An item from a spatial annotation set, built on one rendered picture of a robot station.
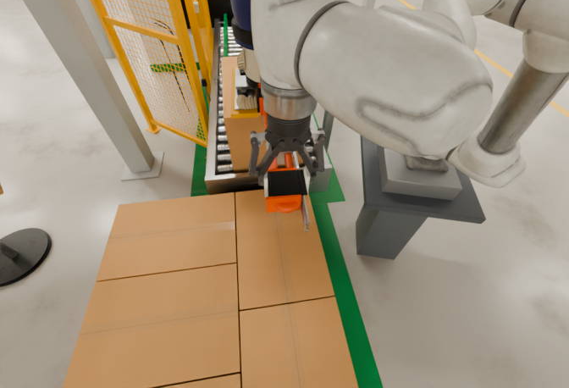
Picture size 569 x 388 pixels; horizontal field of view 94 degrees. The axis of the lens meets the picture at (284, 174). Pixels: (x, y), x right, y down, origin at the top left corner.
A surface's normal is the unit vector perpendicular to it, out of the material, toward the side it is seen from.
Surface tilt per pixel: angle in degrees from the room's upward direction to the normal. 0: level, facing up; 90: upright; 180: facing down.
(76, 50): 90
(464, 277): 0
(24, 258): 0
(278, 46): 87
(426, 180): 1
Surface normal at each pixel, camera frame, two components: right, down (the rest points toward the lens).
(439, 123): -0.28, 0.54
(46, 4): 0.15, 0.75
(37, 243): 0.02, -0.65
